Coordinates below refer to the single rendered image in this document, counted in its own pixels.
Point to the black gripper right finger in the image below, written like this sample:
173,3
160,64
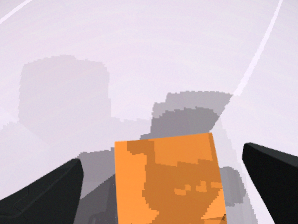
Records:
275,176

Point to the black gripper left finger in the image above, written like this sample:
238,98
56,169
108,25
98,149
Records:
53,199

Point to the orange block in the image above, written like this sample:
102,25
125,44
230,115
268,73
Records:
169,180

